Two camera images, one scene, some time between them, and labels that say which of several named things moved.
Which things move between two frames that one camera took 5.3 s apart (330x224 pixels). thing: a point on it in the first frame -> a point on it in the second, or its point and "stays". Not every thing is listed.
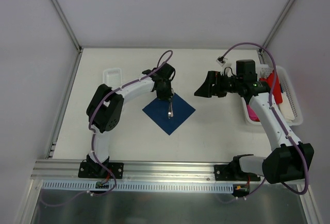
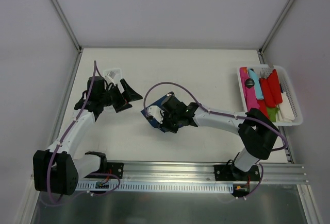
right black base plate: x=229 y=172 stays
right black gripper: x=214 y=84 -> x=166 y=114
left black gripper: x=166 y=97 -> x=119 y=98
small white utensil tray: x=112 y=77 stays
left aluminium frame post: x=60 y=13 stays
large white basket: x=264 y=69 stays
